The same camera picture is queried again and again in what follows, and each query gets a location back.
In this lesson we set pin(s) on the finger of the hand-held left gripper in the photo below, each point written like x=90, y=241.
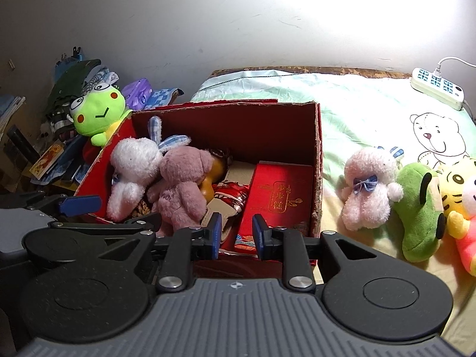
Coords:
x=80, y=204
x=104, y=226

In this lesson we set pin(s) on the green plush dog black ears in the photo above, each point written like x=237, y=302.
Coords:
x=416, y=215

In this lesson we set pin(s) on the blue checkered cloth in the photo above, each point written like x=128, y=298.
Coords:
x=160, y=96

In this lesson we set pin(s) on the pile of clothes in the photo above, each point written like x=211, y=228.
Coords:
x=70, y=78

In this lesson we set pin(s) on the green cartoon printed blanket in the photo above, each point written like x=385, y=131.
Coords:
x=353, y=119

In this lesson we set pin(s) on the white plush rabbit blue bow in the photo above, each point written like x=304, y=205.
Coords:
x=366, y=178
x=134, y=163

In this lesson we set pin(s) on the yellow plush tiger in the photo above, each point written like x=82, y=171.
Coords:
x=457, y=189

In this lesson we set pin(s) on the orange plush toy with glasses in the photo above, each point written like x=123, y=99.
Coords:
x=217, y=173

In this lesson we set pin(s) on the colourful picture book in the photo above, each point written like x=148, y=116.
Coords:
x=46, y=158

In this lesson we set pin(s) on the brown cardboard piece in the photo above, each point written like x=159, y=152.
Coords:
x=240, y=173

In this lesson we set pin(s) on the green plush frog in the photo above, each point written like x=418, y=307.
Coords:
x=98, y=109

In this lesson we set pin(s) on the white power strip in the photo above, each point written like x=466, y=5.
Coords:
x=435, y=85

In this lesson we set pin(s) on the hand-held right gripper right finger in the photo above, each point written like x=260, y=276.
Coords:
x=260, y=238

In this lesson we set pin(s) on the purple plastic pack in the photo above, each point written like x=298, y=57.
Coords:
x=137, y=93

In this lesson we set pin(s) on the red cardboard box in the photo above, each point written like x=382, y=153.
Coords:
x=230, y=130

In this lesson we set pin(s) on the red patterned cloth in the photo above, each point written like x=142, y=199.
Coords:
x=230, y=193

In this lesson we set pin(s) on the mauve plush teddy bear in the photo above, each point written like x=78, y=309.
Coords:
x=182, y=182

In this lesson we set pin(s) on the red packet with gold print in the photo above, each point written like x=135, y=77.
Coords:
x=279, y=193

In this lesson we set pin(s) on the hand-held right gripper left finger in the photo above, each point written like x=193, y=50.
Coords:
x=215, y=236

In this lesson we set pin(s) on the stack of papers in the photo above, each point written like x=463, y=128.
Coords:
x=9, y=109

